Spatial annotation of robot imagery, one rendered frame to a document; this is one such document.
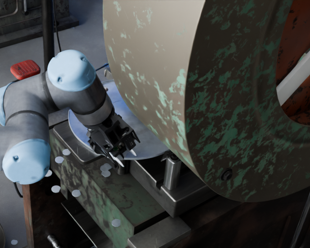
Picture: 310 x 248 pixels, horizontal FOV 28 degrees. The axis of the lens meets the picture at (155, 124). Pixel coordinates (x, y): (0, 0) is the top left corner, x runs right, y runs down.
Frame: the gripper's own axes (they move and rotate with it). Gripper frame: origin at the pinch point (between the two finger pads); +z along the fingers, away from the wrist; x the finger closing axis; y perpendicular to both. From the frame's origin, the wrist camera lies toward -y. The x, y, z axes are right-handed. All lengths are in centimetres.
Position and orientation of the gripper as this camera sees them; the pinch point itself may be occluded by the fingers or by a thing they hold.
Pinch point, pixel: (119, 153)
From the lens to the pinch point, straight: 138.1
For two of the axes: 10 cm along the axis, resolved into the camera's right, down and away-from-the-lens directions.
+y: 6.3, 5.5, -5.5
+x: 7.3, -6.5, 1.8
